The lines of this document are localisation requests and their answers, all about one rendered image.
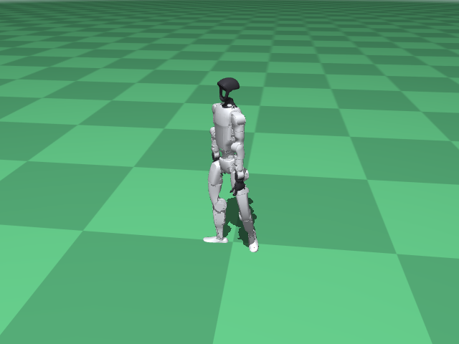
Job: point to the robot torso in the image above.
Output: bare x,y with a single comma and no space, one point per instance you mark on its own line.
224,134

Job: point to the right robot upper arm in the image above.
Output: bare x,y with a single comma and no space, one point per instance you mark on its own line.
212,130

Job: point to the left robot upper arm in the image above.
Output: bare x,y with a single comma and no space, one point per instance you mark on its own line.
238,120

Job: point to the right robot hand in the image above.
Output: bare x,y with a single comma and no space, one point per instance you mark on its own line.
216,159

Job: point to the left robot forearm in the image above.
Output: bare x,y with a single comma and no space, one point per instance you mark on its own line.
239,156

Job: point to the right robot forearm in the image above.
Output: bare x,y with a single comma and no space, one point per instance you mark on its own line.
215,149

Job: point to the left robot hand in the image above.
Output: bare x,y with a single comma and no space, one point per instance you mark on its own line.
239,185

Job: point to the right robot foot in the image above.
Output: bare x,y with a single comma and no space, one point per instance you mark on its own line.
215,240

